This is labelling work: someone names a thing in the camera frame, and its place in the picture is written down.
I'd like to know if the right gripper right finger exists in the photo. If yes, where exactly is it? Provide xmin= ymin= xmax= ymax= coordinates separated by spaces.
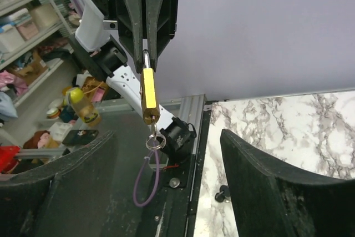
xmin=220 ymin=129 xmax=354 ymax=236

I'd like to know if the brass padlock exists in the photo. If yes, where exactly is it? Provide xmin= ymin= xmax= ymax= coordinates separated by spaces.
xmin=140 ymin=49 xmax=160 ymax=125

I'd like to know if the black mounting rail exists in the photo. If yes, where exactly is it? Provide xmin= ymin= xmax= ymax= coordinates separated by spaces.
xmin=155 ymin=102 xmax=205 ymax=236

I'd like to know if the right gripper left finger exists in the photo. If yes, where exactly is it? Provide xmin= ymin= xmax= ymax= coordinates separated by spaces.
xmin=1 ymin=131 xmax=116 ymax=236

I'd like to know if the yellow capped bottle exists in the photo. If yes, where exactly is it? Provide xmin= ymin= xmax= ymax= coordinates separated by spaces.
xmin=67 ymin=87 xmax=101 ymax=128

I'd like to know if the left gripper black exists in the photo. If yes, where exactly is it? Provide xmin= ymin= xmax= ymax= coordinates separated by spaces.
xmin=108 ymin=0 xmax=178 ymax=73

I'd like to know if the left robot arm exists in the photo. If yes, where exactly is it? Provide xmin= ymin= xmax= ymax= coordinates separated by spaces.
xmin=69 ymin=0 xmax=196 ymax=164

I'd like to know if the storage shelf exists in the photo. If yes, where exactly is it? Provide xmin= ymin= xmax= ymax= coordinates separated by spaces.
xmin=1 ymin=0 xmax=79 ymax=107

